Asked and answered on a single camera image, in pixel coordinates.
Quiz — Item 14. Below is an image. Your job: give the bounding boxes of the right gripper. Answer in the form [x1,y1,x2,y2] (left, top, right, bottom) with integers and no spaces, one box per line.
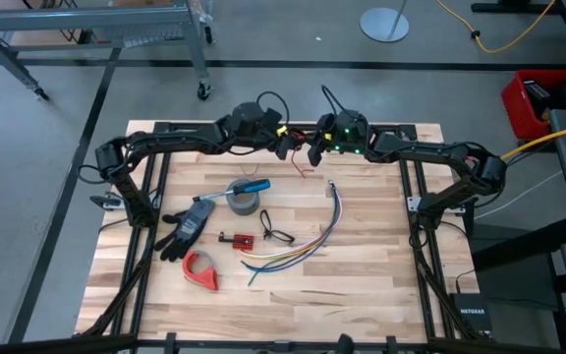
[308,113,338,167]

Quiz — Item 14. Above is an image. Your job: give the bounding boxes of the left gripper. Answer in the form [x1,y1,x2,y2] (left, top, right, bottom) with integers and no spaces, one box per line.
[273,126,300,161]

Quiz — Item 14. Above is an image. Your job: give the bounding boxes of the red cord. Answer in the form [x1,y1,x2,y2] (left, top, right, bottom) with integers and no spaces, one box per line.
[287,131,316,179]

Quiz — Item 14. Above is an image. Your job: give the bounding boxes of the black-framed safety glasses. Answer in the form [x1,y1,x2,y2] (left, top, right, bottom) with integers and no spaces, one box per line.
[258,208,297,246]

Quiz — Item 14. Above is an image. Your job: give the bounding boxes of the grey black work glove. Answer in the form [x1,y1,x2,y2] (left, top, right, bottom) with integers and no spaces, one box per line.
[153,199,217,263]

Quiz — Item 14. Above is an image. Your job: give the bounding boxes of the red tape dispenser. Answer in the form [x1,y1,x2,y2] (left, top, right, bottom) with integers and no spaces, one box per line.
[182,250,220,292]

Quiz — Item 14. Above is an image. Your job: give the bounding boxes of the red plastic bin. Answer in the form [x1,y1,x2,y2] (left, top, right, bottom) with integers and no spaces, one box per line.
[501,68,566,142]

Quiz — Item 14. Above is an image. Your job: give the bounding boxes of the grey metal workbench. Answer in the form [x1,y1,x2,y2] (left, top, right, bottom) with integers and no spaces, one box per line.
[0,0,214,103]

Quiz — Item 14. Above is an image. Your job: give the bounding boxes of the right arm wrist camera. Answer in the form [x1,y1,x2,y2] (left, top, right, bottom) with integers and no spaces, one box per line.
[315,112,337,142]

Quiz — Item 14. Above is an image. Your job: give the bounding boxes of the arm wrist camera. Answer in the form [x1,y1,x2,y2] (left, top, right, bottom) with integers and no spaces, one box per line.
[315,112,337,142]
[261,106,284,130]

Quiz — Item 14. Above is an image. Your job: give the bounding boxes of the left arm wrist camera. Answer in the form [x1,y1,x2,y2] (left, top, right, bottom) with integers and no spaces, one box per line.
[261,106,284,130]

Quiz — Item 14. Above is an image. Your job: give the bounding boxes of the blue-handled screwdriver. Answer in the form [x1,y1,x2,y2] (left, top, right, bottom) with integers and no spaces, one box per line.
[192,178,272,203]

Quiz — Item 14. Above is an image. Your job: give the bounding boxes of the grey duct tape roll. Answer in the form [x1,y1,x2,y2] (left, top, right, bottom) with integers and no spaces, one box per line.
[226,178,261,216]

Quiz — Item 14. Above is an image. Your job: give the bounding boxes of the black aluminium table frame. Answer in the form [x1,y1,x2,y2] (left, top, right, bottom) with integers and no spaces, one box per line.
[74,120,481,345]

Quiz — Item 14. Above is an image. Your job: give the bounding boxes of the metal base bracket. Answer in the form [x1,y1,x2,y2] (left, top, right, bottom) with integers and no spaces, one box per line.
[89,195,125,211]
[407,196,466,216]

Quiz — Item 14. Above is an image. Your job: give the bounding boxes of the yellow bundled wire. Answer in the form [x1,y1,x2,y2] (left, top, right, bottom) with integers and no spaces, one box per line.
[239,182,343,260]

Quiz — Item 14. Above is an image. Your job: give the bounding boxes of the blue bundled wire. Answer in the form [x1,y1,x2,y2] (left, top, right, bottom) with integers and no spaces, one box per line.
[241,182,343,274]

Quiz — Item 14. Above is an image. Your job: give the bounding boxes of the green bundled wire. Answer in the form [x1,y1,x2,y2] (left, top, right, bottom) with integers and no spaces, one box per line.
[247,182,343,287]

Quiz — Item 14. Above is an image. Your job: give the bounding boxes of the yellow extension cord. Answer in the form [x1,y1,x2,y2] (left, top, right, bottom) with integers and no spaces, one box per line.
[433,0,558,55]

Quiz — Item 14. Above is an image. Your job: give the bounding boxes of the white floor cable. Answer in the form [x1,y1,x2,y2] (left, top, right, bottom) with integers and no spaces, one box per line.
[474,169,564,221]

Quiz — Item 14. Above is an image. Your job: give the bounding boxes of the thick yellow power cord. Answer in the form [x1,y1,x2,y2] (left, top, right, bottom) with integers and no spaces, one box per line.
[498,119,566,162]

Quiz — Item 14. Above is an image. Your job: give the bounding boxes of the black desk leg frame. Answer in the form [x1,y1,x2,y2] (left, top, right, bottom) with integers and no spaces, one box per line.
[469,0,566,68]

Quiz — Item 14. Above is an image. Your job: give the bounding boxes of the black Netgear network switch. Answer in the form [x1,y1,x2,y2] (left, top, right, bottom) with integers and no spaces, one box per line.
[448,292,494,338]

